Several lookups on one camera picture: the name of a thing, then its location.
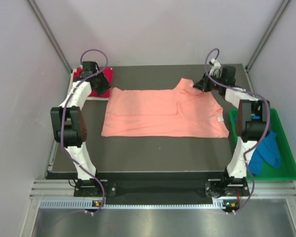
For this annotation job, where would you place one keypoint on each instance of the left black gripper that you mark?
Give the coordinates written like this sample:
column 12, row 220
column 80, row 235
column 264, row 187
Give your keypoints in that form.
column 105, row 85

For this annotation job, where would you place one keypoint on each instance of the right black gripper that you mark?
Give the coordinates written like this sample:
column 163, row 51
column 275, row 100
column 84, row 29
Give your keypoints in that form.
column 203, row 84

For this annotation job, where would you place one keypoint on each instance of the salmon pink t shirt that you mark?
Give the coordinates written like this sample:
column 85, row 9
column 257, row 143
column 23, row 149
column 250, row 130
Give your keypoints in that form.
column 183, row 111

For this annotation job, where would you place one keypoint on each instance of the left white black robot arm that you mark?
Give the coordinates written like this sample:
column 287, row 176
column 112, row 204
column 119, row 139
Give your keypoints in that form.
column 68, row 124

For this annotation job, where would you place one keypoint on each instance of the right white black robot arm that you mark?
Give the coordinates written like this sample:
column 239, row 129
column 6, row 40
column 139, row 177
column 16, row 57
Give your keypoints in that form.
column 253, row 121

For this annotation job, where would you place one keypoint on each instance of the folded red t shirt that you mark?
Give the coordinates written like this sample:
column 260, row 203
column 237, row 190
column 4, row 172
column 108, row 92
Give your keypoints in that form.
column 106, row 70

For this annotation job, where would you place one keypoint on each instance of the blue t shirt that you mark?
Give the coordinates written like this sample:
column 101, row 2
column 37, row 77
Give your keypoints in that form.
column 267, row 152

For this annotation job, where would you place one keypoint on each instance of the green plastic bin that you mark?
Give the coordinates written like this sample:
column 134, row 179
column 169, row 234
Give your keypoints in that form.
column 287, row 170

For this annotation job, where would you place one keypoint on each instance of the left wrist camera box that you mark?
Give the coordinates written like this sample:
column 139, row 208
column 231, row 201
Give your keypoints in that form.
column 88, row 68

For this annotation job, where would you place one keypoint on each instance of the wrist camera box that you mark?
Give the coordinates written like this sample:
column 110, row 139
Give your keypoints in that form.
column 88, row 68
column 228, row 75

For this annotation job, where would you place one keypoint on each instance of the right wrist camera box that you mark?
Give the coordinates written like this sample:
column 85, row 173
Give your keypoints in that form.
column 228, row 75

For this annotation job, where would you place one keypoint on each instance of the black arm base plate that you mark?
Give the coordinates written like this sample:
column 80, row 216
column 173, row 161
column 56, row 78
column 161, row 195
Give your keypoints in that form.
column 212, row 184

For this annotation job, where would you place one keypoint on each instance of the left aluminium frame post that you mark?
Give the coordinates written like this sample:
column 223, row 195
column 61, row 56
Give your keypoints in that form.
column 48, row 33

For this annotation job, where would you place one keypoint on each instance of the aluminium frame post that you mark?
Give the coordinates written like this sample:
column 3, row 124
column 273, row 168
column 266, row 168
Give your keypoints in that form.
column 268, row 32
column 48, row 33

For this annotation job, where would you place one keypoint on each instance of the right aluminium frame post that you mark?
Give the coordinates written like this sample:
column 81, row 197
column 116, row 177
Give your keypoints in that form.
column 268, row 32

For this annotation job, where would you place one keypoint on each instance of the slotted grey cable duct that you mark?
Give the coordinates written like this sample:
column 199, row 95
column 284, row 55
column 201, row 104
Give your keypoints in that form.
column 95, row 204

